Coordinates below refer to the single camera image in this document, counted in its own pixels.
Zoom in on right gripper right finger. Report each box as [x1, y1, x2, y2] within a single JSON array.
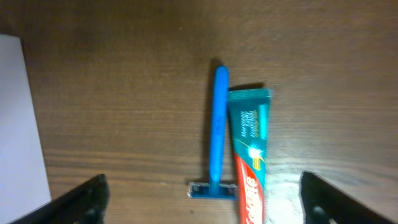
[[300, 171, 394, 224]]

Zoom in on white cardboard box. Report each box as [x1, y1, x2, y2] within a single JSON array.
[[1, 34, 51, 223]]

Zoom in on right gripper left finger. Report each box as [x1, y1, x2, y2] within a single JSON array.
[[11, 174, 110, 224]]

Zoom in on red green toothpaste tube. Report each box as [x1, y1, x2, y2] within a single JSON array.
[[228, 88, 271, 224]]

